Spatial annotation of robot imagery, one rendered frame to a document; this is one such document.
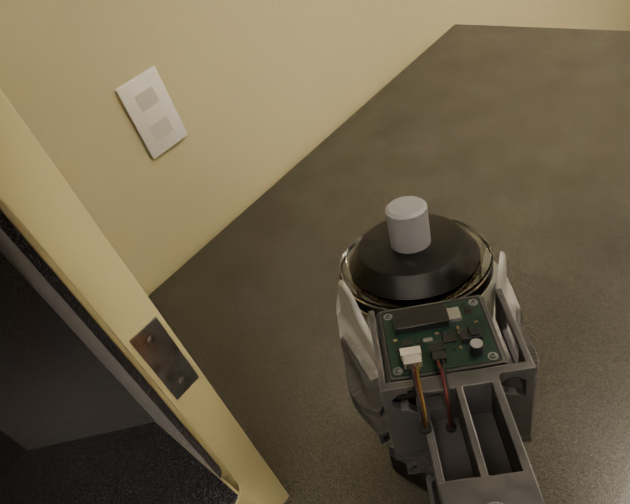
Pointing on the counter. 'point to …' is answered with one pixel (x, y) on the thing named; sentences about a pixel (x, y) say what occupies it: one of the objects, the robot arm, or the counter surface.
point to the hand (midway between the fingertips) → (417, 286)
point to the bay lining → (47, 361)
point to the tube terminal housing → (103, 283)
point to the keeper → (164, 358)
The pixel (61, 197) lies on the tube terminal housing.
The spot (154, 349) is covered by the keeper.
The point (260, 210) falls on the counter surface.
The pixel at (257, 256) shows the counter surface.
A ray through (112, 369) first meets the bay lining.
